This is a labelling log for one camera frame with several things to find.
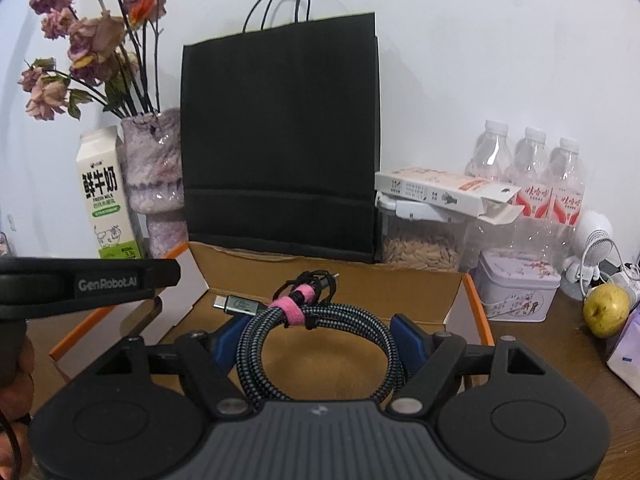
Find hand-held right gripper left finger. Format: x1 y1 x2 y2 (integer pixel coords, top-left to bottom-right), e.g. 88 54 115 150
92 317 251 418

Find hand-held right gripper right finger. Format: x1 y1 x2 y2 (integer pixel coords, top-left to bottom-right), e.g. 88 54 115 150
389 313 548 417

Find braided cable with pink strap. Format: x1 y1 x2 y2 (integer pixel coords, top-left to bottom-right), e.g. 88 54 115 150
212 269 410 405

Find cardboard box with orange edge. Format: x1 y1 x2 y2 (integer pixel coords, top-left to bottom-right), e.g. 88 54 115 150
49 241 496 392

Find person's left hand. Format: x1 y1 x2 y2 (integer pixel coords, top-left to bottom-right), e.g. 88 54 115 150
0 334 37 480

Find white green milk carton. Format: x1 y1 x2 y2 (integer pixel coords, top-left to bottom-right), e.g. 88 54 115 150
76 128 147 261

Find clear container of seeds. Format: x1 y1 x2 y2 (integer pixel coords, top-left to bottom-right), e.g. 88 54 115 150
376 195 477 274

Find printed tin box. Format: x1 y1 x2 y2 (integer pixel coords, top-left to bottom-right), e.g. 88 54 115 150
472 247 562 322

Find purple mottled vase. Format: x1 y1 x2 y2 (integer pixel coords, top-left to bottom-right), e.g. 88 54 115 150
121 108 189 257

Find white flat carton box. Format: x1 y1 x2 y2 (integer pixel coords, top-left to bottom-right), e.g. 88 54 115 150
375 166 524 225

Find yellow-green apple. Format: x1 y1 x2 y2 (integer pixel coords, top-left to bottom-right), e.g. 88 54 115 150
582 284 632 339

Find clear water bottle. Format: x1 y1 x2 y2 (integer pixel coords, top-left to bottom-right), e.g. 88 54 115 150
465 120 516 183
510 127 552 221
547 136 587 227

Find white mini fan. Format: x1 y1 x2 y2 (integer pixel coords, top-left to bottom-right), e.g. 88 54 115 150
560 209 619 302

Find purple packet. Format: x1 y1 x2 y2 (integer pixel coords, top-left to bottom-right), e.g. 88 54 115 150
605 305 640 387

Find black paper bag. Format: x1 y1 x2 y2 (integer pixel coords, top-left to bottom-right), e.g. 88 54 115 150
180 0 381 265

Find dried rose bouquet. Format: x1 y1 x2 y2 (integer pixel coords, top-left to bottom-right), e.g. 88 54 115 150
19 0 169 122

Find white charger cables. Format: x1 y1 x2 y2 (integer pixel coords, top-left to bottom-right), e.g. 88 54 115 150
597 252 640 311

